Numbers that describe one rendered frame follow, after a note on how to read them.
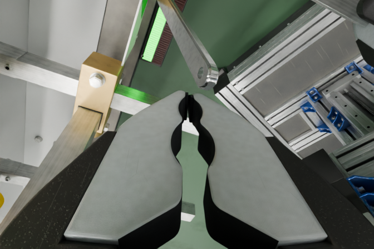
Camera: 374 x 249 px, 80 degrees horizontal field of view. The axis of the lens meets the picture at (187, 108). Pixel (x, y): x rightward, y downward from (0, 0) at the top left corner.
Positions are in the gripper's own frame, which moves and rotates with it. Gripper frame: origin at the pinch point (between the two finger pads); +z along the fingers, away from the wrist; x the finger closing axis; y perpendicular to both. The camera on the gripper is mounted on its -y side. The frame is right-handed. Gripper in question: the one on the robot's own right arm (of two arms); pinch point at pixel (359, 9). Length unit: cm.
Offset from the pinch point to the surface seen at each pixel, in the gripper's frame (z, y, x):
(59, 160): -11.6, -27.8, -27.2
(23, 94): 19, -48, -46
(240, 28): 83, 14, -20
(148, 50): 12.0, -22.6, -20.1
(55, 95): 20, -41, -44
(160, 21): 12.0, -22.3, -14.1
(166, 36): 12.0, -20.3, -16.2
